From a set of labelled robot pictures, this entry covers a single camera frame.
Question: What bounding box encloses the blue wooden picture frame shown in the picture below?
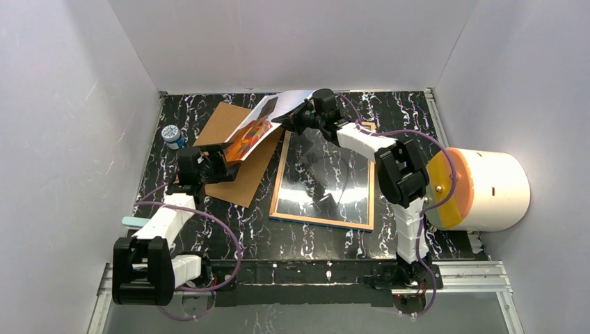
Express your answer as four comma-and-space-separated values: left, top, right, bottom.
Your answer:
269, 120, 376, 232

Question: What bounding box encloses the white cylinder with orange face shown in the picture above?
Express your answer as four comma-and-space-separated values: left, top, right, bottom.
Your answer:
426, 148, 531, 232

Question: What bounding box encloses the aluminium rail base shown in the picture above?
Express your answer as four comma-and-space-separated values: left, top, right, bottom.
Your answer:
88, 260, 523, 333

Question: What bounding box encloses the hot air balloon photo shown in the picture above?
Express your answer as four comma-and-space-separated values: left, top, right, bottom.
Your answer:
224, 90, 314, 162

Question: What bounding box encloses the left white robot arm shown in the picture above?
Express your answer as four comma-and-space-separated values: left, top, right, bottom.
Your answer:
112, 143, 241, 306

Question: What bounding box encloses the clear plastic sheet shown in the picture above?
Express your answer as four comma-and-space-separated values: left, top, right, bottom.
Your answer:
276, 129, 372, 227

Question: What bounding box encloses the small blue lidded jar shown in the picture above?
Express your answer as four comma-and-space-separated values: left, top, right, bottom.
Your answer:
161, 125, 185, 150

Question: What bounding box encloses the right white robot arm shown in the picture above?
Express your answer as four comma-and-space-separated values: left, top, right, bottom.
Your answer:
271, 88, 438, 294

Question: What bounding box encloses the light blue eraser block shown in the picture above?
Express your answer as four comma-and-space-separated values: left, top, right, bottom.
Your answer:
122, 216, 150, 230

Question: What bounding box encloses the brown cardboard backing board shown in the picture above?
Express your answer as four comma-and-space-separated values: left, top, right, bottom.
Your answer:
194, 102, 283, 208

